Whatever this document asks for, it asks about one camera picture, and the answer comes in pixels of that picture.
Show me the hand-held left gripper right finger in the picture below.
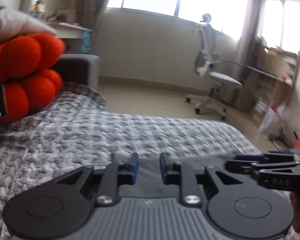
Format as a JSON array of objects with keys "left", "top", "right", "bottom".
[{"left": 159, "top": 152, "right": 252, "bottom": 205}]

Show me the grey checked quilted blanket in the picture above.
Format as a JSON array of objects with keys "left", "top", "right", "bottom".
[{"left": 0, "top": 81, "right": 262, "bottom": 240}]

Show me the white desk with shelves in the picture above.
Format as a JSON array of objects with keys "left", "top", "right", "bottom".
[{"left": 22, "top": 0, "right": 94, "bottom": 55}]

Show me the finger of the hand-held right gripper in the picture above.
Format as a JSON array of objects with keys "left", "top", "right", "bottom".
[
  {"left": 226, "top": 160, "right": 272, "bottom": 175},
  {"left": 234, "top": 154, "right": 270, "bottom": 163}
]

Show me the white pillow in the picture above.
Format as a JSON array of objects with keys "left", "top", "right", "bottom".
[{"left": 0, "top": 1, "right": 58, "bottom": 47}]

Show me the orange pumpkin cushion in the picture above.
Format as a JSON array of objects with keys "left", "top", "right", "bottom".
[{"left": 0, "top": 33, "right": 65, "bottom": 124}]

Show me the grey sofa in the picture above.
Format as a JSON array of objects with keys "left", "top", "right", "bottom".
[{"left": 51, "top": 54, "right": 100, "bottom": 97}]

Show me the wooden shelf desk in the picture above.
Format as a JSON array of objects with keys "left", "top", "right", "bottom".
[{"left": 236, "top": 37, "right": 300, "bottom": 130}]

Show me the grey curtain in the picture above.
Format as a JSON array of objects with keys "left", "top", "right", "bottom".
[
  {"left": 86, "top": 0, "right": 117, "bottom": 55},
  {"left": 236, "top": 0, "right": 265, "bottom": 55}
]

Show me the white office chair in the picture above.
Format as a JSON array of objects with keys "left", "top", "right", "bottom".
[{"left": 186, "top": 13, "right": 243, "bottom": 120}]

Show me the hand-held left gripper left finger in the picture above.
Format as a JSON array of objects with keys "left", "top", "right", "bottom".
[{"left": 54, "top": 152, "right": 140, "bottom": 205}]

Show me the blue plastic bag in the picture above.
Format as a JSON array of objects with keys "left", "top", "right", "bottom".
[{"left": 81, "top": 27, "right": 92, "bottom": 54}]

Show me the dark grey garment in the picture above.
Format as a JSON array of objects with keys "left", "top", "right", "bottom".
[{"left": 119, "top": 156, "right": 240, "bottom": 199}]

